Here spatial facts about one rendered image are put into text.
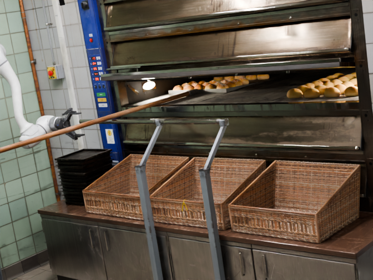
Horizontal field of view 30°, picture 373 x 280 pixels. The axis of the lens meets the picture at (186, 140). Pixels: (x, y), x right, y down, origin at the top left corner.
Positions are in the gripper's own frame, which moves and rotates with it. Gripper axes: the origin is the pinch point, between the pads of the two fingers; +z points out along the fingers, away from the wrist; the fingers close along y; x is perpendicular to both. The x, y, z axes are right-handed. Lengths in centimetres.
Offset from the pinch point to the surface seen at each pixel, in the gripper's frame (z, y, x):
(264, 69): 112, -23, -43
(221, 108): 66, 2, -57
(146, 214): 51, 52, 4
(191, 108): 42, 2, -56
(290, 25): 119, -43, -61
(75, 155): -47, 29, -28
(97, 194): -2.3, 46.8, -5.7
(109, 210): 6, 57, -6
